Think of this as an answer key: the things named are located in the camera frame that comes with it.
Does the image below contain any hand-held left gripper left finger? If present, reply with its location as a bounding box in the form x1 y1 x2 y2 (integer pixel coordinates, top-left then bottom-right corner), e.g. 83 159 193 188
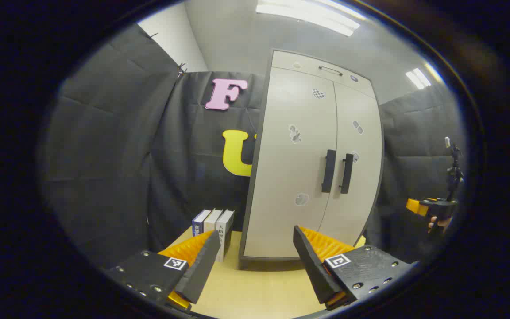
104 230 221 311

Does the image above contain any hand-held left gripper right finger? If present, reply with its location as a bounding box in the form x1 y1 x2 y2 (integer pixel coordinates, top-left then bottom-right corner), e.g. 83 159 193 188
293 225 417 311

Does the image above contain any grey double-door shoe cabinet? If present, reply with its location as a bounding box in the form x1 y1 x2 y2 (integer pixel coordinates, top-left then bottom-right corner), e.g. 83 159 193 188
237 49 385 270

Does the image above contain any cabinet door with box sticker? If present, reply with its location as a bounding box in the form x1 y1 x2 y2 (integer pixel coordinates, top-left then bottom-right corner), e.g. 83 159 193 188
317 82 383 246

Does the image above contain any black door handle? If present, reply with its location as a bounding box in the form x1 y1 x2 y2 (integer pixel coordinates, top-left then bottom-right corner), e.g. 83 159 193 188
321 149 337 193
339 153 354 194

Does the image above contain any cabinet door with checkered sticker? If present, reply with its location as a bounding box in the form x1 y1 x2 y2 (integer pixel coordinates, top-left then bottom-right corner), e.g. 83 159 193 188
243 66 339 259

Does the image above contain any thin black stand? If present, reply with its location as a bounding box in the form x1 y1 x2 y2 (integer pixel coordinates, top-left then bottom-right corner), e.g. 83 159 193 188
444 136 465 202

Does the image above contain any blue book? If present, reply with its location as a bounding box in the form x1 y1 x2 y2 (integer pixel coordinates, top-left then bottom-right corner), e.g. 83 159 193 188
192 209 211 235

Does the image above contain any thin white book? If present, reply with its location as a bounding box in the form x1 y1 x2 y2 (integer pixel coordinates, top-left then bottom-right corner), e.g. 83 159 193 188
204 208 223 233

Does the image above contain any small ceiling light panel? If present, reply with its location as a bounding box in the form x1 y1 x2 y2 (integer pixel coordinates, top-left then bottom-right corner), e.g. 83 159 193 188
405 67 433 90

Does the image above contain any black backdrop cloth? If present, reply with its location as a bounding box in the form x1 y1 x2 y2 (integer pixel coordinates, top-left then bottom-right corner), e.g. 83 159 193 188
38 24 468 271

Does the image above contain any large ceiling light panel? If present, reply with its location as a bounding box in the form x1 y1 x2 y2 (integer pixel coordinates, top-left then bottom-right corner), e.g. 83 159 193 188
255 0 367 37

